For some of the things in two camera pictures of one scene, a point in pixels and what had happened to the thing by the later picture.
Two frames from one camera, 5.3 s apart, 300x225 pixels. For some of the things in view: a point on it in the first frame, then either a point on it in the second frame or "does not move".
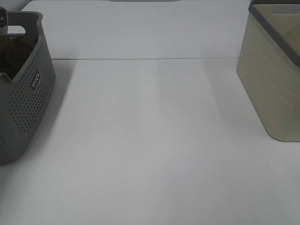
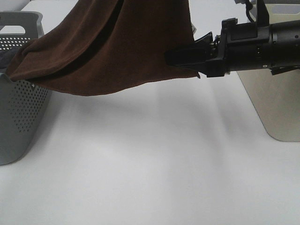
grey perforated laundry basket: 24,102 does not move
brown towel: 14,49 -> 94,47
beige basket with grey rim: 268,65 does not move
